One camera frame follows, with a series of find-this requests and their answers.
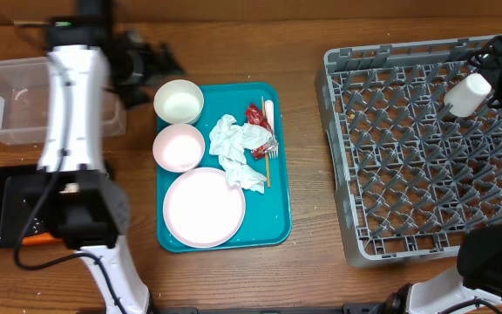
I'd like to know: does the white paper cup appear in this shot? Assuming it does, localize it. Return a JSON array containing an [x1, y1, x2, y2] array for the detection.
[[444, 73, 492, 118]]

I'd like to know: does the grey dishwasher rack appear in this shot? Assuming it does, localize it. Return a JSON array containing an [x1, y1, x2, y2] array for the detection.
[[315, 37, 502, 268]]

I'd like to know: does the wooden chopstick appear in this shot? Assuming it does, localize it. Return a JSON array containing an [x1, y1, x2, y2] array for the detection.
[[261, 96, 271, 188]]

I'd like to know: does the pink plate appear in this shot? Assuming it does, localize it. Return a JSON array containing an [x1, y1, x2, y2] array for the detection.
[[163, 167, 246, 249]]

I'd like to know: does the clear plastic bin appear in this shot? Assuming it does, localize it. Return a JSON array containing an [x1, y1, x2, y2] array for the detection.
[[0, 56, 127, 146]]

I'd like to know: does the red snack wrapper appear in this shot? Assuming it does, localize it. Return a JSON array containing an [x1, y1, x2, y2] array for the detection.
[[243, 103, 278, 160]]

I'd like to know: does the black food waste tray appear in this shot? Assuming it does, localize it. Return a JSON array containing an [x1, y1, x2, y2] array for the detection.
[[0, 163, 112, 249]]

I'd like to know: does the white plastic fork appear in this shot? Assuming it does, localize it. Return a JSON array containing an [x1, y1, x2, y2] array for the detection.
[[265, 99, 279, 159]]

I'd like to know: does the pink bowl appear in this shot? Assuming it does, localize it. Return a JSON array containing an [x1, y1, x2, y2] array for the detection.
[[153, 124, 206, 173]]

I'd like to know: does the white napkin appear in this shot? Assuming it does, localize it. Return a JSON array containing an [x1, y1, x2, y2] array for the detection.
[[209, 114, 267, 194]]

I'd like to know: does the teal serving tray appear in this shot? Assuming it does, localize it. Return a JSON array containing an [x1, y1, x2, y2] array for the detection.
[[155, 81, 293, 254]]

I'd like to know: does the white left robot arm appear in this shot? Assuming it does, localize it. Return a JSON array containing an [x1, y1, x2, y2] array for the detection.
[[31, 1, 183, 313]]

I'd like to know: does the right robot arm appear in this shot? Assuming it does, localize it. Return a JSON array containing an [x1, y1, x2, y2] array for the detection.
[[372, 35, 502, 313]]

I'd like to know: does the cream white bowl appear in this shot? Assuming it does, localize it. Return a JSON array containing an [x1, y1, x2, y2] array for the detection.
[[153, 79, 205, 125]]

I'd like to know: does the orange carrot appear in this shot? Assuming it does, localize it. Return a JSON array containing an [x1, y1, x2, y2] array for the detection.
[[22, 232, 62, 246]]

